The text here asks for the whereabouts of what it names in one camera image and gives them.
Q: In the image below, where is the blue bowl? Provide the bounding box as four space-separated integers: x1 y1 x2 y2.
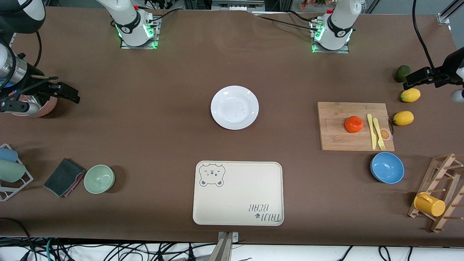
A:
370 152 405 184

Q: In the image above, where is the black base power cable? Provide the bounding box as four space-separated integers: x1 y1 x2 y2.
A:
252 13 319 31
147 8 182 22

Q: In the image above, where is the yellow lemon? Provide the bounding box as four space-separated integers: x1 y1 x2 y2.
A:
401 88 421 103
393 111 414 126

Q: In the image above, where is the white round plate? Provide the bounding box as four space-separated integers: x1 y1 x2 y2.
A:
211 86 260 131

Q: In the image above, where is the metal table edge bracket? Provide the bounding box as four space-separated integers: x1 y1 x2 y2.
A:
217 231 239 261

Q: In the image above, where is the wooden cutting board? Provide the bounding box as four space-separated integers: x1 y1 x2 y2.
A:
317 102 395 152

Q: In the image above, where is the yellow plastic fork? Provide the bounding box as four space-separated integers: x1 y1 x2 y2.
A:
373 117 386 151

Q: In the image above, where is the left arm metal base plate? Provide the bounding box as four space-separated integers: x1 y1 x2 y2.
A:
311 18 349 54

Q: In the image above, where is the yellow mug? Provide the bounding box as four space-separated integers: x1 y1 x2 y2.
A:
414 192 446 217

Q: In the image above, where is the wooden mug rack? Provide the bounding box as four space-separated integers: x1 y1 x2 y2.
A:
407 153 464 233

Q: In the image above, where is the pink bowl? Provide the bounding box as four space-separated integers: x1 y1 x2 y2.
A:
9 92 58 118

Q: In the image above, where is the pale green bowl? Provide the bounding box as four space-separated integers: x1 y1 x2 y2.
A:
84 165 115 194

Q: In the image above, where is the dark green avocado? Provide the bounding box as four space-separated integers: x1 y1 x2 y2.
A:
395 65 412 83

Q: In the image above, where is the pale green cup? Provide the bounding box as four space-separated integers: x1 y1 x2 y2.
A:
0 159 26 183

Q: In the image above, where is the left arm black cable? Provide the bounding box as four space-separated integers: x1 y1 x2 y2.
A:
413 0 437 71

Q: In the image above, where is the brown table cover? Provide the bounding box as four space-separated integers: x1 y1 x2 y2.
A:
0 7 464 249

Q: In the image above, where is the beige bear print tray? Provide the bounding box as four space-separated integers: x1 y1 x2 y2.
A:
192 161 284 226

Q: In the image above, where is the dark grey folded cloth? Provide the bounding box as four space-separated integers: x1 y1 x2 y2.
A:
43 158 87 198

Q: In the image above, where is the yellow plastic knife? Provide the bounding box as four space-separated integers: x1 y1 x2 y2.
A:
366 113 377 150

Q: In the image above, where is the pale blue cup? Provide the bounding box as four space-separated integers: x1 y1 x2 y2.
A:
0 147 18 162

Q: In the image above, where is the white wire cup rack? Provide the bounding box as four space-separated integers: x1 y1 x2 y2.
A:
0 144 34 202

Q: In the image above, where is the black floor cable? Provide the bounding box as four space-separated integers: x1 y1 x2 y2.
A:
0 217 35 261

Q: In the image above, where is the grey metal frame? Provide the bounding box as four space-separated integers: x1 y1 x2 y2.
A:
211 0 266 11

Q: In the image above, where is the aluminium profile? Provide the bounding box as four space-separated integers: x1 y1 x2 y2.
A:
437 0 464 25

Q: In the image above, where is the orange fruit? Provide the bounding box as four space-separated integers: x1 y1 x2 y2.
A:
344 116 364 133

